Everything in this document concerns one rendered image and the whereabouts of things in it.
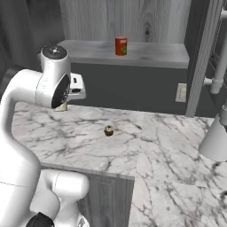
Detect white wall socket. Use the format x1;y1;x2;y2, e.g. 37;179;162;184
175;82;188;104

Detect white cone-shaped object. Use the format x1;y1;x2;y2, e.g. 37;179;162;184
198;102;227;163

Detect beige food piece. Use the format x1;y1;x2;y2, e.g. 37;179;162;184
54;102;69;113

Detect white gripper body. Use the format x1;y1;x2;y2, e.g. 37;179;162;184
68;91;87;101

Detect dark grey cabinet door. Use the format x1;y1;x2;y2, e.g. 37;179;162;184
0;0;66;90

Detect white tubular door handle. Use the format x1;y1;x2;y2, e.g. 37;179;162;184
203;8;227;96

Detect red food can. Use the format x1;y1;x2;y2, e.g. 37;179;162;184
114;35;129;57

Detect grey wood wall cabinet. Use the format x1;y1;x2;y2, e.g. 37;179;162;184
58;0;192;70

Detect grey wood base cupboard door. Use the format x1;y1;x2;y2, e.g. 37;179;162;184
77;172;136;227

